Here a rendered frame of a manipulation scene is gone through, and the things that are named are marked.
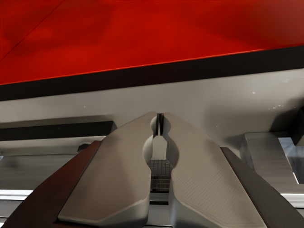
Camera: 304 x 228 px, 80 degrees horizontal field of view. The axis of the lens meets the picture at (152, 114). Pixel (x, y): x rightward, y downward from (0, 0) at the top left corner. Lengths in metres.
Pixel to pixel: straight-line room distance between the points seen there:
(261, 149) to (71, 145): 0.30
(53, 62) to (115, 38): 0.12
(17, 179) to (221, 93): 0.37
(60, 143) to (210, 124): 0.25
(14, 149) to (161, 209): 0.37
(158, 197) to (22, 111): 0.40
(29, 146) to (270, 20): 0.45
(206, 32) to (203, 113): 0.13
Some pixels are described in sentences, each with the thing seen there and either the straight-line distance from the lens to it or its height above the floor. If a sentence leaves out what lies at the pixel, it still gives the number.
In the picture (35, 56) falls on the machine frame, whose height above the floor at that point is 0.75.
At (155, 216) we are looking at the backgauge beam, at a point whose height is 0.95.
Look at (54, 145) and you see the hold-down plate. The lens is 0.36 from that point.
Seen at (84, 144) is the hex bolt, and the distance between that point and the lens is 0.32.
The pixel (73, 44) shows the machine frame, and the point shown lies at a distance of 0.42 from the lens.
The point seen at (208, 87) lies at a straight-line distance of 0.24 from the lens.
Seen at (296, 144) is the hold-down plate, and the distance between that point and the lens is 0.33.
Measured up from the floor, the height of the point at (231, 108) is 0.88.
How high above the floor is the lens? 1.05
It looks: 40 degrees down
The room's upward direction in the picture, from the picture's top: 174 degrees counter-clockwise
